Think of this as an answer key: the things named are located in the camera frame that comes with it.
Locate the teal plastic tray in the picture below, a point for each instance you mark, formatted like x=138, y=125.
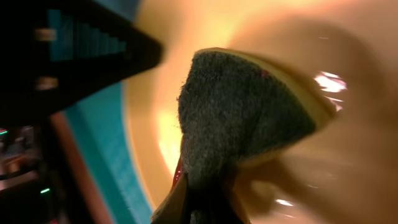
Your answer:
x=98, y=126

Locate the yellow plate with ketchup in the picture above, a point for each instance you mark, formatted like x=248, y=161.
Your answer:
x=345, y=50

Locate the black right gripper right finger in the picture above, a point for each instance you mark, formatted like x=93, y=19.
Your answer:
x=222, y=210

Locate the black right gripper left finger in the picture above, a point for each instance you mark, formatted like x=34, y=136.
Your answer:
x=192, y=205

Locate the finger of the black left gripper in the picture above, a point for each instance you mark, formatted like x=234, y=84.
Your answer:
x=55, y=53

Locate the yellow green sponge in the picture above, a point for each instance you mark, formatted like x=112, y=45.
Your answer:
x=235, y=110

